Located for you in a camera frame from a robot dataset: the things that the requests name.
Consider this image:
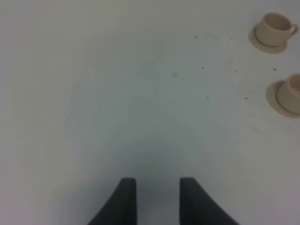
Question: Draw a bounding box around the near beige saucer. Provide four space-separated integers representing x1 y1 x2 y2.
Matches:
266 81 300 119

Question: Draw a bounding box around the far beige saucer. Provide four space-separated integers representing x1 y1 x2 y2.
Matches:
248 28 288 54

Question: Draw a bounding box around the beige teacup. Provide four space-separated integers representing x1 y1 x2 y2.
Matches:
277 74 300 114
255 13 300 47

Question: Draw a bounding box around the near beige teacup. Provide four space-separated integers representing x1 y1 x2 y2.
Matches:
277 74 300 114

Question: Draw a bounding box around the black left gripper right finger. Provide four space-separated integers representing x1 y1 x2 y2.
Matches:
179 178 237 225

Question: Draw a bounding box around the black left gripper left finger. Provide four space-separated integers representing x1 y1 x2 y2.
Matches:
89 178 136 225

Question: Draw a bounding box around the far beige teacup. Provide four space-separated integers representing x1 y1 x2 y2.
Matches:
255 13 300 47

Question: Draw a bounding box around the beige saucer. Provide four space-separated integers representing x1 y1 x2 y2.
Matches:
248 28 288 54
266 81 300 119

